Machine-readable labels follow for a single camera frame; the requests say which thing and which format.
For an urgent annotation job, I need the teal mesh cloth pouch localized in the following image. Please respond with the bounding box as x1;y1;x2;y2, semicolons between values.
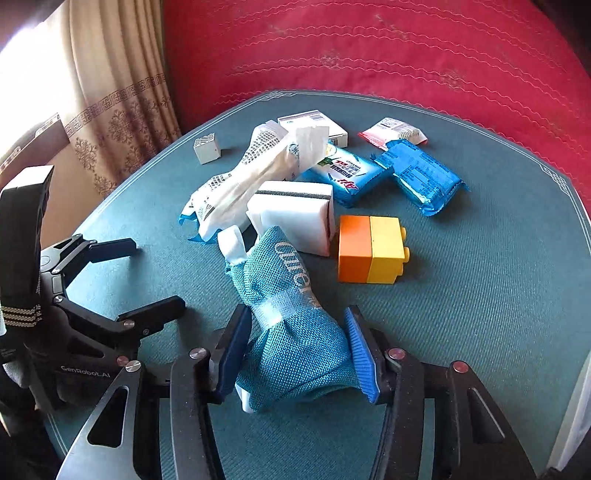
217;226;359;413

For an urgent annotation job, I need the white printed plastic bag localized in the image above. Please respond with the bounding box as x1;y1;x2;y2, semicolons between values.
178;120;329;243

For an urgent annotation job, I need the dark blue foil packet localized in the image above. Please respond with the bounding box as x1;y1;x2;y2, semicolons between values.
374;140;468;217

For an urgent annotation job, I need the blue white soap packet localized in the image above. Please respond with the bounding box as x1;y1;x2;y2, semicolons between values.
301;143;394;208

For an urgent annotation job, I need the brown cardboard box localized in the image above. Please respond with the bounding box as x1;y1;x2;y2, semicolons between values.
1;115;102;248

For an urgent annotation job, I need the beige patterned curtain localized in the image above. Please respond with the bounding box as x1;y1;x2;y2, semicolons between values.
0;0;182;199

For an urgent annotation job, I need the teal table mat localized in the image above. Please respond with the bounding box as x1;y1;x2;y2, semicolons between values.
67;91;590;471

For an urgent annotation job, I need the small white cube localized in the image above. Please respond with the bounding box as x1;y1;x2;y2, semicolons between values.
193;133;221;165

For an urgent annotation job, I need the white sponge block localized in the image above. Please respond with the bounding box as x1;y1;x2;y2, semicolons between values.
246;181;335;257

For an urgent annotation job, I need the orange yellow toy brick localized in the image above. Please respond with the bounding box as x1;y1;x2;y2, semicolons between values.
338;215;411;285

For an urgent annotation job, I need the white cardboard box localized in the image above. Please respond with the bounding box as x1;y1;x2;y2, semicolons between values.
277;110;349;148

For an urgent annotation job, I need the red white snack sachet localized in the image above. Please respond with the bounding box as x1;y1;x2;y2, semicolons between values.
359;117;428;151

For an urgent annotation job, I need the red quilted mattress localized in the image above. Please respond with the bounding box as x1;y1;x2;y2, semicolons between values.
162;1;590;200

